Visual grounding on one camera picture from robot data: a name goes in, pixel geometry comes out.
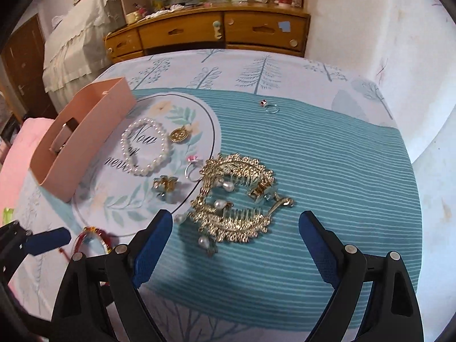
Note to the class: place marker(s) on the gold oval brooch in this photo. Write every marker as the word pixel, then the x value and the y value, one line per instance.
pixel 178 134

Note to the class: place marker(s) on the gold ornate pearl hair comb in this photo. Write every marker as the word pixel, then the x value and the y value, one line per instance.
pixel 231 233
pixel 231 162

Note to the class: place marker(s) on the gold hairpin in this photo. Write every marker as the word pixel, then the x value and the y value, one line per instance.
pixel 280 203

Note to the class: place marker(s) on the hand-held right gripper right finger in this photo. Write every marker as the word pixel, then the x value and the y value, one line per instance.
pixel 319 244

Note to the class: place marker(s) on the tree print tablecloth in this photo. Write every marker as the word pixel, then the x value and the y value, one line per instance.
pixel 320 156

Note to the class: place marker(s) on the wooden desk with drawers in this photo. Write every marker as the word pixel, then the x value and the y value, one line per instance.
pixel 185 32

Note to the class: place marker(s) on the white lace furniture cover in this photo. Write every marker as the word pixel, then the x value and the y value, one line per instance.
pixel 82 32

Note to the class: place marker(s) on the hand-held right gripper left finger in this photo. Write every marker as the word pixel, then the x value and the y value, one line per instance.
pixel 153 247

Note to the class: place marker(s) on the brown wooden door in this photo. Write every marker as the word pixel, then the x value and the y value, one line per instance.
pixel 28 64

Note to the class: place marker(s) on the green hanging ornament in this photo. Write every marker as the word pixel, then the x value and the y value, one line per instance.
pixel 217 28

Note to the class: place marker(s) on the small gold claw clip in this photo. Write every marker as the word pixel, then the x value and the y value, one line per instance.
pixel 261 189

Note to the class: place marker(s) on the blue sticky note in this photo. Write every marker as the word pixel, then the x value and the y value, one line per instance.
pixel 284 26

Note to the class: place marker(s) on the pale yellow jar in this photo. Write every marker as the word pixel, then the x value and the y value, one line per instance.
pixel 133 17

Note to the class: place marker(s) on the gold flower hair clip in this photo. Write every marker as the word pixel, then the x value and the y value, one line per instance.
pixel 165 184

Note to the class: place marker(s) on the pink rectangular box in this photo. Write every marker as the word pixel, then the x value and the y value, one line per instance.
pixel 89 121

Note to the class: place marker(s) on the bright green item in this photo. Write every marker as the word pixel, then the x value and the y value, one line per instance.
pixel 7 215

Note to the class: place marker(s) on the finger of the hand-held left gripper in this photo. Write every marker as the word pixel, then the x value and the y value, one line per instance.
pixel 48 241

